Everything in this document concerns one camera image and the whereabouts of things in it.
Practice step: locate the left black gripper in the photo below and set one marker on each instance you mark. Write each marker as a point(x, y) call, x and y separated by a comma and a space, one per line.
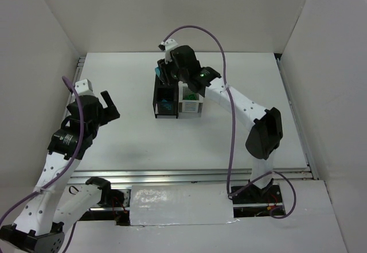
point(107, 113)

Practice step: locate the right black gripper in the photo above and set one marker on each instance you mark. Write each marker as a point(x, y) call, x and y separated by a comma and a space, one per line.
point(167, 74)

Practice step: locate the teal curved lego brick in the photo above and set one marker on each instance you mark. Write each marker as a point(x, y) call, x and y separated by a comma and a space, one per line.
point(158, 72)

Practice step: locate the dark green printed lego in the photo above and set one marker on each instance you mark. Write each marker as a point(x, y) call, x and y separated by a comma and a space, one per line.
point(190, 96)

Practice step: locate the teal long lego brick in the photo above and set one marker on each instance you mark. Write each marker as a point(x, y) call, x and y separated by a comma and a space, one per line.
point(166, 106)

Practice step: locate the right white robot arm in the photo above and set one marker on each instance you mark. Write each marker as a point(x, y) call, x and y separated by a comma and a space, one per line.
point(264, 125)

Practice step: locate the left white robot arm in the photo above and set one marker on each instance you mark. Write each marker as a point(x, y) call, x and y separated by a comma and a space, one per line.
point(43, 223)

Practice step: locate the white slotted container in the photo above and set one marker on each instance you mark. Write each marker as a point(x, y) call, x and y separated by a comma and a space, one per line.
point(188, 108)

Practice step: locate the black slotted container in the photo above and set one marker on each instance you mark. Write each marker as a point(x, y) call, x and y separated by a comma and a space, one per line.
point(168, 92)

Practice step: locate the white tape covered plate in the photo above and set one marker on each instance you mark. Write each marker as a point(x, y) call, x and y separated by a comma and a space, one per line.
point(193, 204)

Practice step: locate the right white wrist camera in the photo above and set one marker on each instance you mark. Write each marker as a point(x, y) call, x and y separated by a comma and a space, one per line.
point(166, 47)

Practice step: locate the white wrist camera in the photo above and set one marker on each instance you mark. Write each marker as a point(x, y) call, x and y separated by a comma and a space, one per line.
point(166, 47)
point(84, 87)

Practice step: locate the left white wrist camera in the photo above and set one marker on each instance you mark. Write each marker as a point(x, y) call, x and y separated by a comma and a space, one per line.
point(84, 87)

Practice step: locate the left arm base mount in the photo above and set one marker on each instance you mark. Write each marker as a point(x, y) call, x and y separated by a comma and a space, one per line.
point(116, 209)

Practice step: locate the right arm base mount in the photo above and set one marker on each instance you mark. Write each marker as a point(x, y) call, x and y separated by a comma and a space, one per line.
point(255, 202)

